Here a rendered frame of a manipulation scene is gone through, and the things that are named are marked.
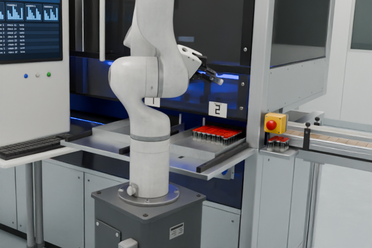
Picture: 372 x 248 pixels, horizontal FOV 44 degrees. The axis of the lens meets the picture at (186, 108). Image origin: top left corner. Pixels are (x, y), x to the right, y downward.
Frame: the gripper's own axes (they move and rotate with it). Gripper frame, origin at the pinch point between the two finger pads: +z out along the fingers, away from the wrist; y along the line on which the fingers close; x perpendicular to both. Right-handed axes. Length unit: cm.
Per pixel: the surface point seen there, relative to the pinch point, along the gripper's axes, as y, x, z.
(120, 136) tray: 50, -3, -12
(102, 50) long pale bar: 46, -45, -33
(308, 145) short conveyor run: 11, -5, 54
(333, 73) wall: 166, -382, 272
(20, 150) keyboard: 74, 5, -46
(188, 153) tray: 29.1, 9.8, 9.8
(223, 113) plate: 24.3, -15.7, 21.3
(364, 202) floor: 113, -108, 208
